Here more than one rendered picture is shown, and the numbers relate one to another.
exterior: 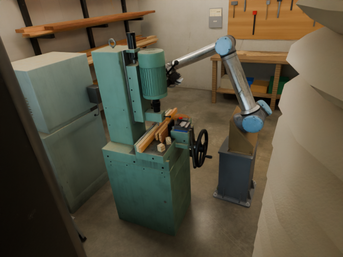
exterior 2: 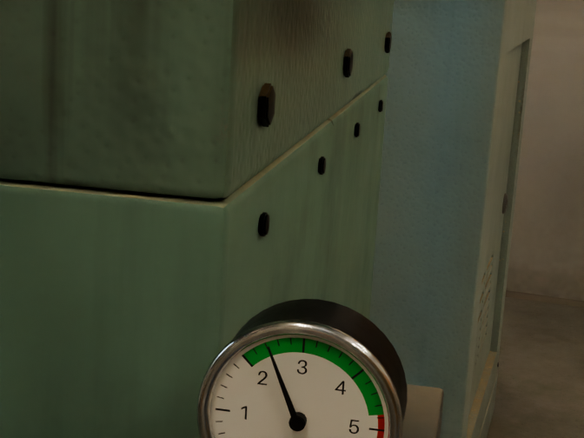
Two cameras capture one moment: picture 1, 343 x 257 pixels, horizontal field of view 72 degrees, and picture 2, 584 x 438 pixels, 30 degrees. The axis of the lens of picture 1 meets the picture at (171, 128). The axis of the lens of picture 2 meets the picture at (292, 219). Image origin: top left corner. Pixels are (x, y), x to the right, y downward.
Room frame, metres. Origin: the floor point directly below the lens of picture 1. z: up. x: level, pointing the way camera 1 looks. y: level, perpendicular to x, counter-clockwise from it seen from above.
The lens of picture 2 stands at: (1.66, -0.51, 0.79)
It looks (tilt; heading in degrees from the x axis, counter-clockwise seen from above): 13 degrees down; 75
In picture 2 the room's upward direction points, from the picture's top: 3 degrees clockwise
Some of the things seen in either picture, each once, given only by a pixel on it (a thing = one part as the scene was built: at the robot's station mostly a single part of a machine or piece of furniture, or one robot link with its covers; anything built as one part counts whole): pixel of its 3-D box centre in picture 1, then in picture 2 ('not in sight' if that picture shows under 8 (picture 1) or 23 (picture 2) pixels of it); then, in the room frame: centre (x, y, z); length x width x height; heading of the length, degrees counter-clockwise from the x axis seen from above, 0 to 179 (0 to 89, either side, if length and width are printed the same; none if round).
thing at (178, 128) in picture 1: (182, 124); not in sight; (1.53, -0.08, 0.99); 0.13 x 0.11 x 0.06; 156
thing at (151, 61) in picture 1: (153, 74); not in sight; (1.60, 0.10, 1.35); 0.18 x 0.18 x 0.31
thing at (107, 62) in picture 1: (121, 97); not in sight; (1.72, 0.36, 1.16); 0.22 x 0.22 x 0.72; 66
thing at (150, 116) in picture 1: (155, 116); not in sight; (1.61, 0.11, 1.03); 0.14 x 0.07 x 0.09; 66
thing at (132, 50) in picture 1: (131, 46); not in sight; (1.66, 0.22, 1.54); 0.08 x 0.08 x 0.17; 66
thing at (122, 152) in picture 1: (147, 144); (1, 11); (1.65, 0.21, 0.76); 0.57 x 0.45 x 0.09; 66
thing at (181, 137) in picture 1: (182, 132); not in sight; (1.52, -0.08, 0.92); 0.15 x 0.13 x 0.09; 156
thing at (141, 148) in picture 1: (160, 127); not in sight; (1.63, 0.08, 0.92); 0.67 x 0.02 x 0.04; 156
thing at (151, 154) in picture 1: (172, 136); not in sight; (1.56, 0.00, 0.87); 0.61 x 0.30 x 0.06; 156
